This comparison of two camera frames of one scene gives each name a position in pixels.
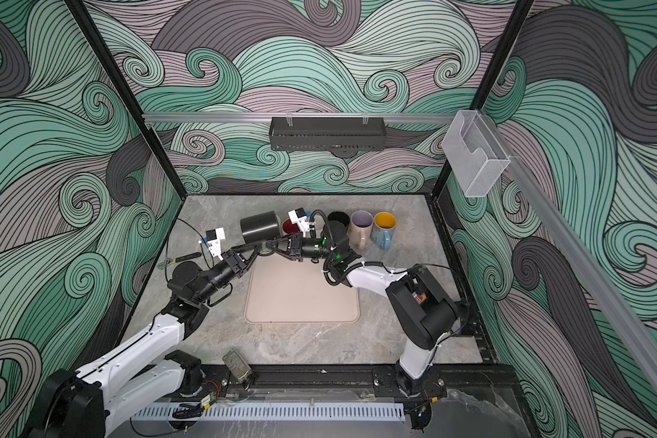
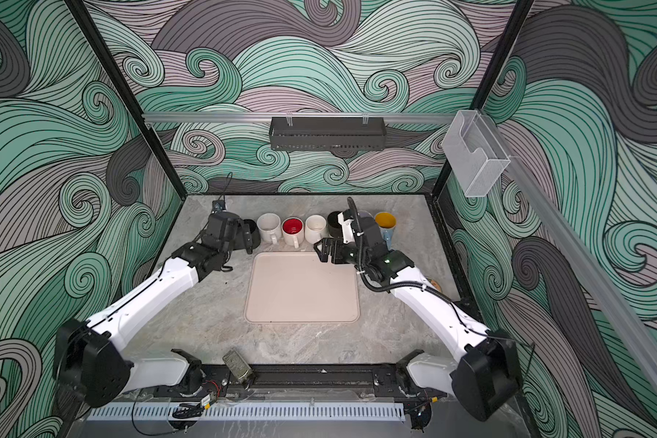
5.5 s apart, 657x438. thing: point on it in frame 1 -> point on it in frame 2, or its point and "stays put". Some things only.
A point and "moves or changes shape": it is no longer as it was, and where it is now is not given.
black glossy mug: x=260 y=227 moves or changes shape
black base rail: x=359 y=381 stays put
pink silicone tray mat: x=282 y=290 stays put
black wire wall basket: x=328 y=134 stays put
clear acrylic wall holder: x=474 y=153 stays put
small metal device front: x=237 y=365 stays put
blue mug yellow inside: x=383 y=229 stays put
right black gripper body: x=315 y=248 -> x=349 y=253
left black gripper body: x=215 y=277 -> x=242 y=238
